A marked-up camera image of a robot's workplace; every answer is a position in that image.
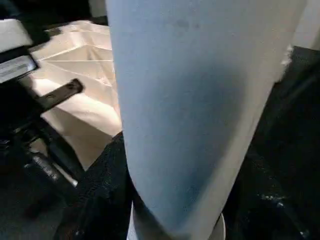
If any black mat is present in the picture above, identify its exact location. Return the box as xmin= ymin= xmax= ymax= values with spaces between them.
xmin=0 ymin=0 xmax=320 ymax=240

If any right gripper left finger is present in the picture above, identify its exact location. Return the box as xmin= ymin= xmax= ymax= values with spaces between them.
xmin=53 ymin=132 xmax=135 ymax=240

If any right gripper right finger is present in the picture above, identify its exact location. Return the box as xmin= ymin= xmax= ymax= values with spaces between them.
xmin=224 ymin=149 xmax=320 ymax=240

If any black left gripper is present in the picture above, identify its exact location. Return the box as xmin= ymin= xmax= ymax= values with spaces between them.
xmin=0 ymin=78 xmax=87 ymax=218

